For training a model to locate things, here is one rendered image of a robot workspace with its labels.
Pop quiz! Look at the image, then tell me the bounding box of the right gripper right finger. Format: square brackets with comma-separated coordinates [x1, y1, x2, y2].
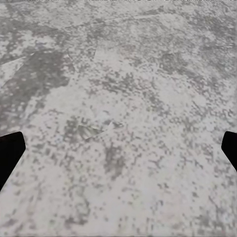
[221, 131, 237, 170]

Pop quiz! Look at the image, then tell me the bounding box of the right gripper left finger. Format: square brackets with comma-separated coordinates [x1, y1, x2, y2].
[0, 131, 26, 190]

